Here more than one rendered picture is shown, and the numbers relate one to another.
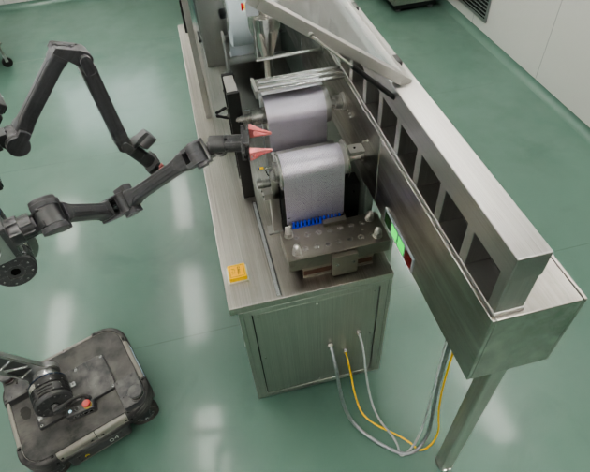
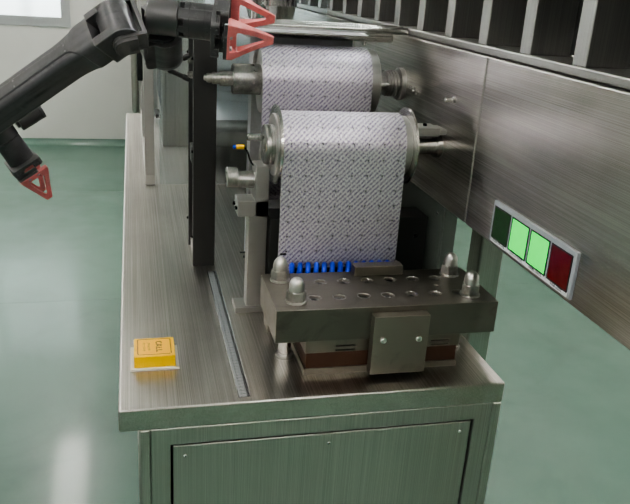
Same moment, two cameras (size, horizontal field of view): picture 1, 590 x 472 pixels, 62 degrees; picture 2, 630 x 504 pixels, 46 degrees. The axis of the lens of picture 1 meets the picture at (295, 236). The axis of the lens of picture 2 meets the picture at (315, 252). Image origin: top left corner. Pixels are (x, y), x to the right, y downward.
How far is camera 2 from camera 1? 0.90 m
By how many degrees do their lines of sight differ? 27
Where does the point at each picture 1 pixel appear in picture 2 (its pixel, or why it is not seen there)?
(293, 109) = (313, 63)
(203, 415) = not seen: outside the picture
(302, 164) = (324, 124)
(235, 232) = (164, 303)
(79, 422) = not seen: outside the picture
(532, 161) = not seen: outside the picture
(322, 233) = (352, 283)
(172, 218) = (44, 401)
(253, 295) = (183, 392)
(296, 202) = (303, 214)
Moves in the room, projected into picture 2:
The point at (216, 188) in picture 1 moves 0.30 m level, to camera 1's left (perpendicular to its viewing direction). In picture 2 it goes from (141, 251) to (14, 246)
